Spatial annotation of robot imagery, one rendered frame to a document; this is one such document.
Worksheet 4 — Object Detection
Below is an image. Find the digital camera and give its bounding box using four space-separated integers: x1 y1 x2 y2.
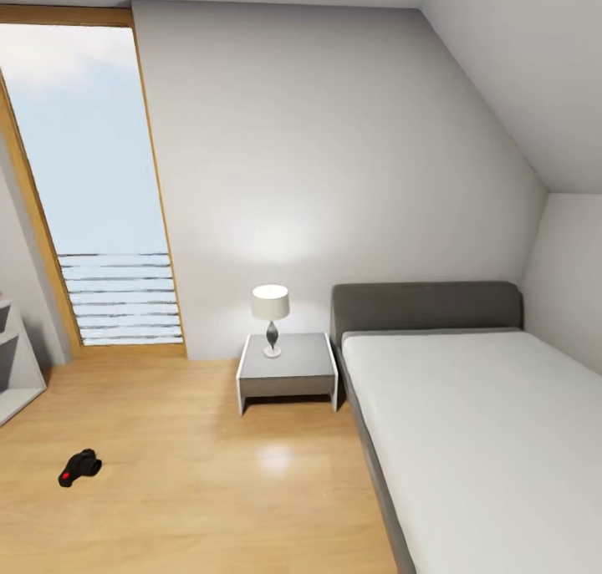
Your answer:
58 449 102 487

